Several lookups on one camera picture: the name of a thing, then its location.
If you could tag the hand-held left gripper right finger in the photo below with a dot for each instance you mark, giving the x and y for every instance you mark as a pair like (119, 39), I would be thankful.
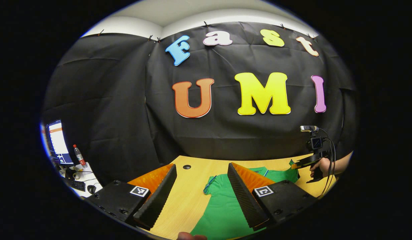
(242, 196)

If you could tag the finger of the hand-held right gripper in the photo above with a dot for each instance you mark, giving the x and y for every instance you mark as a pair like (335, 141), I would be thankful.
(306, 162)

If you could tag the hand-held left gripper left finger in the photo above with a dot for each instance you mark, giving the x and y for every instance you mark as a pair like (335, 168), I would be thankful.
(159, 196)

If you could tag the green T-shirt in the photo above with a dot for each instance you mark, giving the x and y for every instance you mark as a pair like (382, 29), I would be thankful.
(222, 206)

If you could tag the black backdrop cloth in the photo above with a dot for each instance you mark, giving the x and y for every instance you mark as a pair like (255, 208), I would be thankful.
(226, 133)

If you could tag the black computer mouse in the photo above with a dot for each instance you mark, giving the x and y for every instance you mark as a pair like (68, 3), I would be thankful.
(91, 189)

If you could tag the white desk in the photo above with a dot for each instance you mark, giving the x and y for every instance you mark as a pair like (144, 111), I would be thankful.
(92, 181)

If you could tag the black keyboard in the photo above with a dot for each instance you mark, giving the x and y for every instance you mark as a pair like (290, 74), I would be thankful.
(75, 184)

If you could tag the clear bottle with red label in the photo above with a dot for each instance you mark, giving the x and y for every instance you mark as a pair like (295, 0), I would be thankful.
(79, 156)

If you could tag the computer monitor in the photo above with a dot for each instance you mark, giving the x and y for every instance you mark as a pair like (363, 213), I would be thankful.
(58, 140)

